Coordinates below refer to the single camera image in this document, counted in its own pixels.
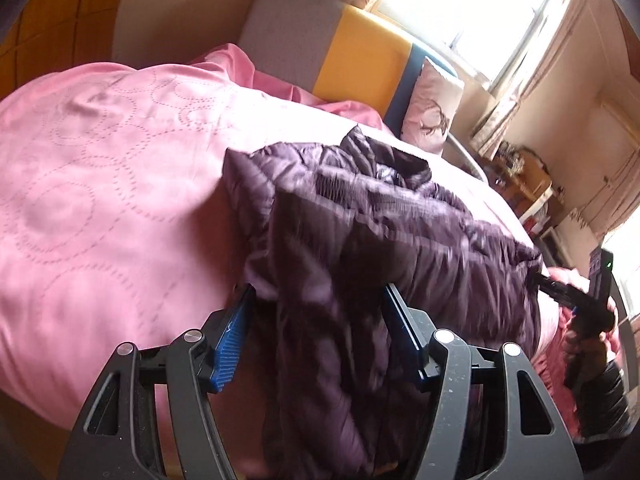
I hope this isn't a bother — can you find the purple quilted down jacket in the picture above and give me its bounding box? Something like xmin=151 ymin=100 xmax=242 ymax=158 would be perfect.
xmin=222 ymin=129 xmax=542 ymax=479

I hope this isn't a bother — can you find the person's right hand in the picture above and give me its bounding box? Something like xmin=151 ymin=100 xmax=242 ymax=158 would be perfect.
xmin=562 ymin=297 xmax=620 ymax=390

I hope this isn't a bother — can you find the wooden shelf with clutter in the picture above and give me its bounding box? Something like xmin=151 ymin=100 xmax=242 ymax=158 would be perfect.
xmin=483 ymin=141 xmax=564 ymax=262

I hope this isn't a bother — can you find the pink bed cover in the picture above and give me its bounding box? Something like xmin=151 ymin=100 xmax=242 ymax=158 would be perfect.
xmin=0 ymin=42 xmax=572 ymax=461

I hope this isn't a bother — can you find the pink right curtain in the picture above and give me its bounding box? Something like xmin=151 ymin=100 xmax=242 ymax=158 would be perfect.
xmin=470 ymin=0 xmax=587 ymax=159

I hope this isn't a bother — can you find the white deer print pillow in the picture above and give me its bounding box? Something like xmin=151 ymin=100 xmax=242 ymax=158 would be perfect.
xmin=400 ymin=58 xmax=464 ymax=155

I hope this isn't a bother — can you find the window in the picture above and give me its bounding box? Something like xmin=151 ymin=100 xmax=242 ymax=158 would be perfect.
xmin=373 ymin=0 xmax=550 ymax=87

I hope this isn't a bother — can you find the grey yellow blue headboard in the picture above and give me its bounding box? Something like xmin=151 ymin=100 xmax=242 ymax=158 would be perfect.
xmin=239 ymin=0 xmax=464 ymax=136

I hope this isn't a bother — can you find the wooden wardrobe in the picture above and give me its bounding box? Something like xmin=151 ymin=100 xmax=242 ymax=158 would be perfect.
xmin=1 ymin=0 xmax=120 ymax=96

